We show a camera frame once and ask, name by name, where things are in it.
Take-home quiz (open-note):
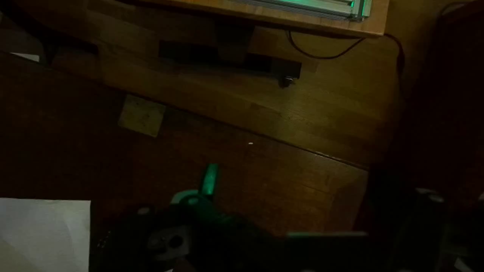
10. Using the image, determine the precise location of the dark wooden desk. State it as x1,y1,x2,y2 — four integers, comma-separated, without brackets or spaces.
0,52,370,272

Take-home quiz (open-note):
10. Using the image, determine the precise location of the black floor cable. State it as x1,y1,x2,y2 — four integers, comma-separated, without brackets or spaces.
287,29,365,63

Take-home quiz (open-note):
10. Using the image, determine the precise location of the white paper sheet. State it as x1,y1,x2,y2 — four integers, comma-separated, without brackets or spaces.
0,199,90,272

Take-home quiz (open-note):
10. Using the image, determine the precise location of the yellow sticky note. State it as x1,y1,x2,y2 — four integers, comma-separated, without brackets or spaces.
117,96,166,138

